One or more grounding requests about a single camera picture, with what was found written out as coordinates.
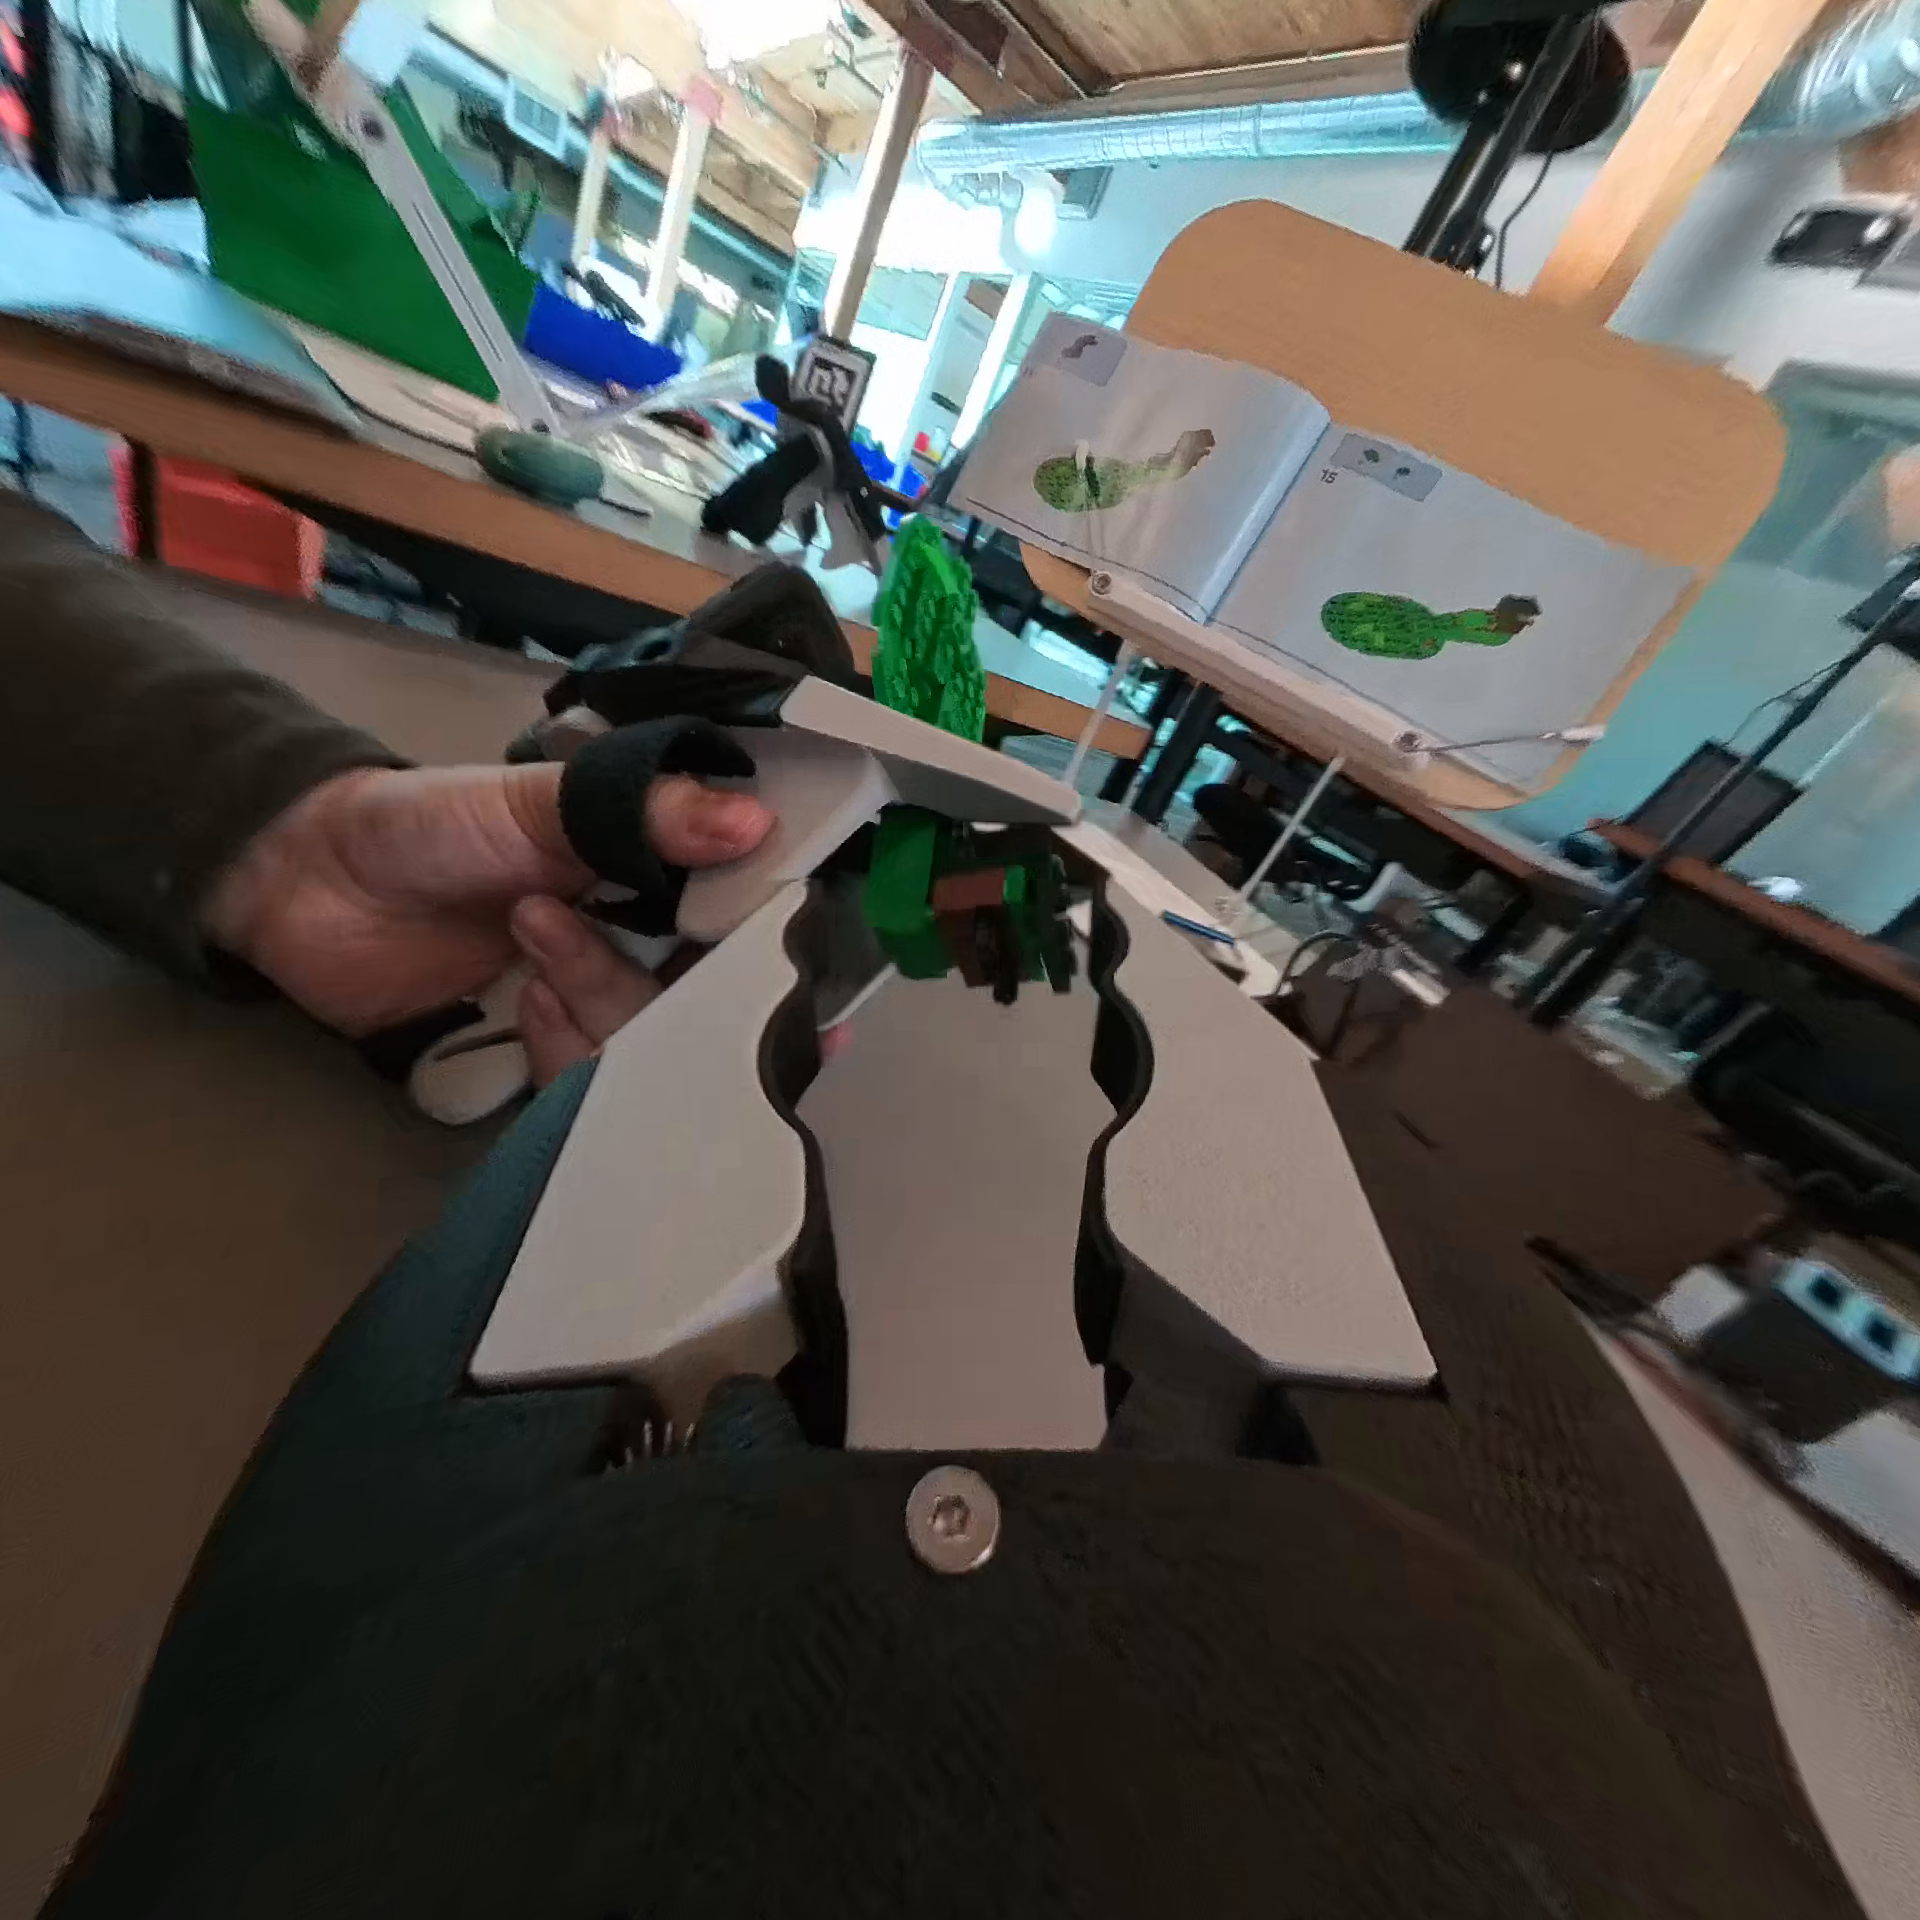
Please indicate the open instruction booklet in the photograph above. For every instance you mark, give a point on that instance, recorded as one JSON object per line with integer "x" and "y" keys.
{"x": 1200, "y": 480}

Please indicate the blue bin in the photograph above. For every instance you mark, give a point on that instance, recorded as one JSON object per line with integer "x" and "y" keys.
{"x": 600, "y": 338}

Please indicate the person's left forearm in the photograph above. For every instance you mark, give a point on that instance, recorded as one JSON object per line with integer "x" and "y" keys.
{"x": 136, "y": 720}

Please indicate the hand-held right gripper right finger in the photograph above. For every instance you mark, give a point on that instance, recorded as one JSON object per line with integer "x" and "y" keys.
{"x": 1261, "y": 1200}

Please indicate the wooden book stand board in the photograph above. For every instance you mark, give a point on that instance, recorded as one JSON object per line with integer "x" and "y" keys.
{"x": 1470, "y": 330}

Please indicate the green brick leaf model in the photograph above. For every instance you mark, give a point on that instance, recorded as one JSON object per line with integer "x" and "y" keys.
{"x": 932, "y": 630}

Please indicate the silver ceiling duct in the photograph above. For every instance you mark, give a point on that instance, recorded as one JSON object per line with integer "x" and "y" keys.
{"x": 1172, "y": 143}

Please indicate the green panel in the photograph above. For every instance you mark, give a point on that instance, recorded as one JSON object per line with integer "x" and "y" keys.
{"x": 317, "y": 240}

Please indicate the grey desk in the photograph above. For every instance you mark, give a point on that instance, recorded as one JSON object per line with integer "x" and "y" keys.
{"x": 150, "y": 1275}

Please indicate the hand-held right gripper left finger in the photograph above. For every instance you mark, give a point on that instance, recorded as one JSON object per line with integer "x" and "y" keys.
{"x": 645, "y": 1200}

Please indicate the idle gripper with printed tag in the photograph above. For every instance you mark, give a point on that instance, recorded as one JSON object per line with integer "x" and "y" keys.
{"x": 780, "y": 480}

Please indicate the wooden table with dark frame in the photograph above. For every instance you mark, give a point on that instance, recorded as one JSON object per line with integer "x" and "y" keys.
{"x": 1771, "y": 914}

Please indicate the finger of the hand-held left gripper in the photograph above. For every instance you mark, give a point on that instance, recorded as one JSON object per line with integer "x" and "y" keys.
{"x": 862, "y": 996}
{"x": 944, "y": 764}

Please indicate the long wooden table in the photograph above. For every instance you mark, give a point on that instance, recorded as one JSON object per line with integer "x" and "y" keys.
{"x": 376, "y": 480}

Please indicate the white book stand ledge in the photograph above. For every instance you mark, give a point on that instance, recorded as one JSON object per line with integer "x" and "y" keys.
{"x": 1261, "y": 662}

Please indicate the grey-green round pad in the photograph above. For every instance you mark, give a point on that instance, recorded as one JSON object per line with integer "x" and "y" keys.
{"x": 540, "y": 465}

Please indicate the person's left hand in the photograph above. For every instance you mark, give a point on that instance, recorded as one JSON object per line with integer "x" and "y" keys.
{"x": 390, "y": 886}

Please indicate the orange crate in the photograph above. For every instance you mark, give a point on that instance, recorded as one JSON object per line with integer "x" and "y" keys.
{"x": 242, "y": 523}

